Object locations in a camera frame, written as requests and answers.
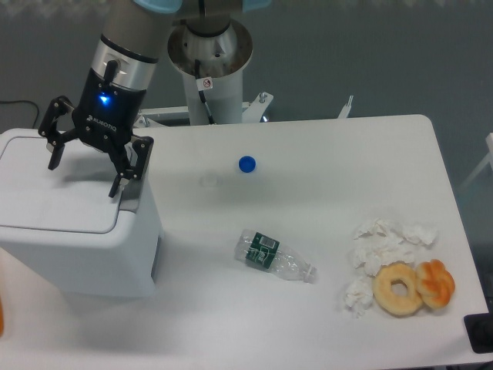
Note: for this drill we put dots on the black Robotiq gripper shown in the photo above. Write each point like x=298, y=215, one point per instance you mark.
x=103, y=119

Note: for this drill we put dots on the white trash can lid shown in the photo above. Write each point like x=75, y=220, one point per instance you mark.
x=74, y=197

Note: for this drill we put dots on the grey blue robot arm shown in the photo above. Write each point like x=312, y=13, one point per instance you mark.
x=135, y=35

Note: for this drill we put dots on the white trash can body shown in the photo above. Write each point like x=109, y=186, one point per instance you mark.
x=117, y=263

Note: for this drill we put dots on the blue bottle cap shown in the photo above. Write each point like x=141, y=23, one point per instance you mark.
x=247, y=164

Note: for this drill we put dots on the crushed clear plastic bottle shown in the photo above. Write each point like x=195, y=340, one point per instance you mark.
x=264, y=253

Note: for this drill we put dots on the orange object left edge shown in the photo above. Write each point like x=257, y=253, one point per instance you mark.
x=2, y=317

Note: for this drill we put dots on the crumpled white tissue upper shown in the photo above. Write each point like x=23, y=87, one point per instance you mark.
x=382, y=242

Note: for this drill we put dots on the crumpled white tissue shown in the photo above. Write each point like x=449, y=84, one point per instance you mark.
x=382, y=242
x=358, y=296

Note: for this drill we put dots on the crumpled white tissue lower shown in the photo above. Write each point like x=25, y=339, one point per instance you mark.
x=358, y=296

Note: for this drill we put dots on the orange glazed bread roll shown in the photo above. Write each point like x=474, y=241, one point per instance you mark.
x=434, y=283

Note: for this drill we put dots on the black device table corner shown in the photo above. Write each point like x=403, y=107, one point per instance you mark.
x=479, y=330

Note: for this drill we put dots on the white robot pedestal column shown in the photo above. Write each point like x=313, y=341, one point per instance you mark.
x=211, y=57

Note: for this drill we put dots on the white metal base frame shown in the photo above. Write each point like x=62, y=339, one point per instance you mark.
x=253, y=112

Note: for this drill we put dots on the plain ring donut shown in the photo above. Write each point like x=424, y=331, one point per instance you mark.
x=394, y=289

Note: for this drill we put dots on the white frame right edge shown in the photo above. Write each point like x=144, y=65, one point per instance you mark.
x=486, y=161

